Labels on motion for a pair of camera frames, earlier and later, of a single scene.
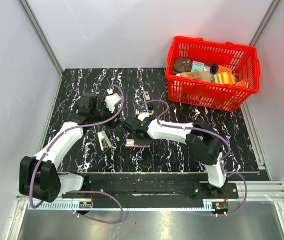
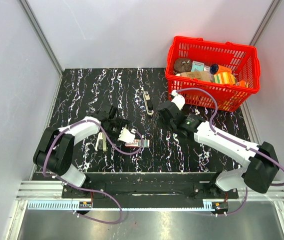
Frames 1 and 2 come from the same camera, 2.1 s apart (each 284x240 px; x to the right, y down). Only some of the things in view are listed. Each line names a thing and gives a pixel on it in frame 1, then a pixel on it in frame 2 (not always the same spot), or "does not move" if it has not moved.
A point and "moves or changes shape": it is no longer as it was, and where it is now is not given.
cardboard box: (203, 75) does not move
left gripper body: (99, 113) to (115, 128)
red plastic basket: (242, 60) does not move
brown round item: (183, 65) does not move
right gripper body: (139, 142) to (173, 126)
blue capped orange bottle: (215, 68) does not move
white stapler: (104, 140) moves or changes shape
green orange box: (224, 78) does not move
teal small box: (197, 66) does not move
